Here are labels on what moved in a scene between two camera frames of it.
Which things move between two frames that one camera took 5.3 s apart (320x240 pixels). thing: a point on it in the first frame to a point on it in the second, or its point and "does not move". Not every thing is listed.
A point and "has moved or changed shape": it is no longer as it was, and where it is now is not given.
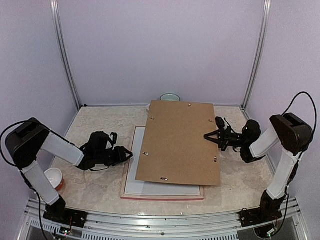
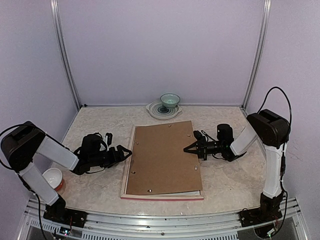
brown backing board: (174, 148) has moved or changed shape
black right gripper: (224, 138) to (201, 149)
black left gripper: (120, 155) does not move
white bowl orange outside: (55, 177) does not move
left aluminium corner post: (55, 13) does not move
